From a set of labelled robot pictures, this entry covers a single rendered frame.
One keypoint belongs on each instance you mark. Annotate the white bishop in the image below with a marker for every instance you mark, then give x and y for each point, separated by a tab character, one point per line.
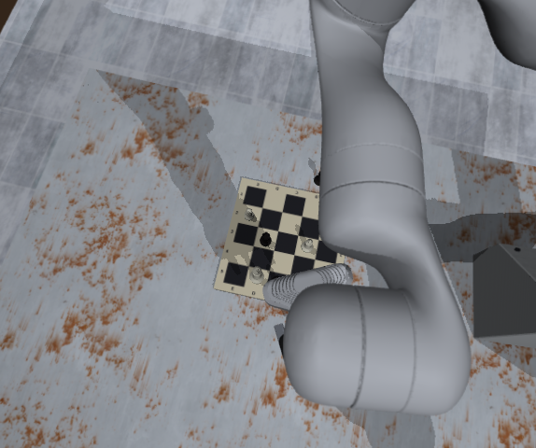
307	246

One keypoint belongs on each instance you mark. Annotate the white chess king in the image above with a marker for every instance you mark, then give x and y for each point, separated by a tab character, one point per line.
256	276

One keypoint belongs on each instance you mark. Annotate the chessboard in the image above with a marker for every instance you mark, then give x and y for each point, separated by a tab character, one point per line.
291	217

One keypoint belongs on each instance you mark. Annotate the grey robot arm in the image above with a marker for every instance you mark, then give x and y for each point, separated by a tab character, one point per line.
402	350

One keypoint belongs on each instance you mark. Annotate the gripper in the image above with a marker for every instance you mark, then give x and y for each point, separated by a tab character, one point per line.
282	291

